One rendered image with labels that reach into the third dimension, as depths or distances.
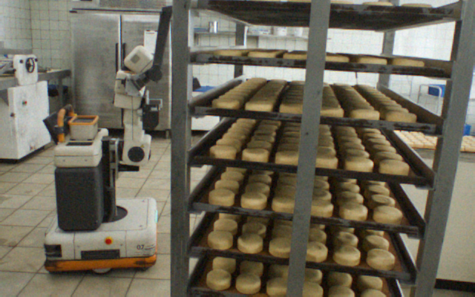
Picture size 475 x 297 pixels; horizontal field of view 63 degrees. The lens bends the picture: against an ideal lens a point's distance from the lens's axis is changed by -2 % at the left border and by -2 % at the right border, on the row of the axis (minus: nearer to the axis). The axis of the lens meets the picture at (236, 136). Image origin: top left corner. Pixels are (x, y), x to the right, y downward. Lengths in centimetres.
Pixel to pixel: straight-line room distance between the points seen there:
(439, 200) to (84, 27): 550
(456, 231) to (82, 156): 224
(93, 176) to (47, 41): 486
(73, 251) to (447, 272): 227
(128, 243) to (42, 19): 514
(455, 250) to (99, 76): 476
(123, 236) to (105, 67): 363
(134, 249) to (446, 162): 213
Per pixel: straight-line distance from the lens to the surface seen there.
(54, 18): 708
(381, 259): 81
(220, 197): 76
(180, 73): 69
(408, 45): 702
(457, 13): 71
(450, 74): 70
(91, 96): 595
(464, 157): 259
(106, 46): 582
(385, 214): 76
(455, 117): 70
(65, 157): 245
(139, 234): 256
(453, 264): 282
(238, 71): 129
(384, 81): 129
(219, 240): 80
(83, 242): 260
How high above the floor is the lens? 144
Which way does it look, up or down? 13 degrees down
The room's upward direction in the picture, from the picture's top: 3 degrees clockwise
